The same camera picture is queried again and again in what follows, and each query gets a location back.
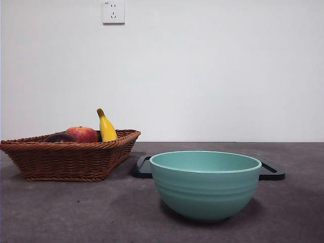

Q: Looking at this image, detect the teal ribbed bowl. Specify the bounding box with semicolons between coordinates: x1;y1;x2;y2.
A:
149;150;262;223

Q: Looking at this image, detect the dark red plum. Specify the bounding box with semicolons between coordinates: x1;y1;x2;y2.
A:
44;132;78;143

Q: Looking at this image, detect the dark rectangular tray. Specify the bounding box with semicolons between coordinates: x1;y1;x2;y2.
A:
131;155;286;181

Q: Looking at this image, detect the yellow banana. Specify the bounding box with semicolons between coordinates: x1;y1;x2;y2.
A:
96;108;118;142

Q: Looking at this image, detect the red yellow apple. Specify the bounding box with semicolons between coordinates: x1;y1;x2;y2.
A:
65;126;98;143

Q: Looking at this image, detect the brown wicker basket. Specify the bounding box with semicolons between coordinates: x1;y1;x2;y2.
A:
0;129;142;182

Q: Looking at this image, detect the white wall socket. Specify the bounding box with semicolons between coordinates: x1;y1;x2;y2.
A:
102;0;126;26

